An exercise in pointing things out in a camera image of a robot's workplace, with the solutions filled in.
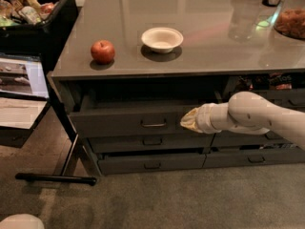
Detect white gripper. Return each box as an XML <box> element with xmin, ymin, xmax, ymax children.
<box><xmin>180</xmin><ymin>103</ymin><xmax>220</xmax><ymax>134</ymax></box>

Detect white robot base corner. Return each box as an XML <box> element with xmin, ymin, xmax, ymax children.
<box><xmin>0</xmin><ymin>214</ymin><xmax>45</xmax><ymax>229</ymax></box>

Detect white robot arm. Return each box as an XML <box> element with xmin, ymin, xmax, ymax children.
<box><xmin>180</xmin><ymin>92</ymin><xmax>305</xmax><ymax>149</ymax></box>

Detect grey drawer cabinet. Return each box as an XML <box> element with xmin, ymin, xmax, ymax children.
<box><xmin>51</xmin><ymin>0</ymin><xmax>304</xmax><ymax>175</ymax></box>

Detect chip bags in drawer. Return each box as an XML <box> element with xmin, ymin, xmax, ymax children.
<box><xmin>235</xmin><ymin>73</ymin><xmax>293</xmax><ymax>91</ymax></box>

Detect white paper bowl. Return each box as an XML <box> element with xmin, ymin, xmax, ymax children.
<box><xmin>141</xmin><ymin>28</ymin><xmax>184</xmax><ymax>53</ymax></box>

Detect red apple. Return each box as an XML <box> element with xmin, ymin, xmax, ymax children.
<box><xmin>91</xmin><ymin>40</ymin><xmax>115</xmax><ymax>64</ymax></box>

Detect black table leg foot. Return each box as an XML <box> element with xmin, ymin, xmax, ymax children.
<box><xmin>15</xmin><ymin>173</ymin><xmax>97</xmax><ymax>186</ymax></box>

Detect glass jar with snacks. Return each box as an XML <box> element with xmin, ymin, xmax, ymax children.
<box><xmin>274</xmin><ymin>0</ymin><xmax>305</xmax><ymax>40</ymax></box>

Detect black storage bin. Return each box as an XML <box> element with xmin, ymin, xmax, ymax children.
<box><xmin>0</xmin><ymin>0</ymin><xmax>78</xmax><ymax>72</ymax></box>

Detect snack bags in bin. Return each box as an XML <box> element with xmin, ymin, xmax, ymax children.
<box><xmin>0</xmin><ymin>0</ymin><xmax>56</xmax><ymax>28</ymax></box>

